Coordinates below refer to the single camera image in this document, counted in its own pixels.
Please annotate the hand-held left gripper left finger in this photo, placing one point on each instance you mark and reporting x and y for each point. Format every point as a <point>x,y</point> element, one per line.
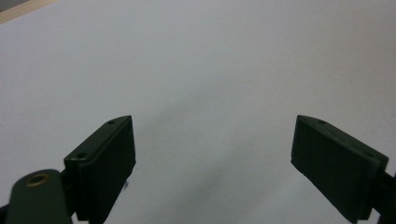
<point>102,168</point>

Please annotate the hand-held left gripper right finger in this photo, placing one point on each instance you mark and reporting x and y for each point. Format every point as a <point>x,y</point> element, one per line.
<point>336,168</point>

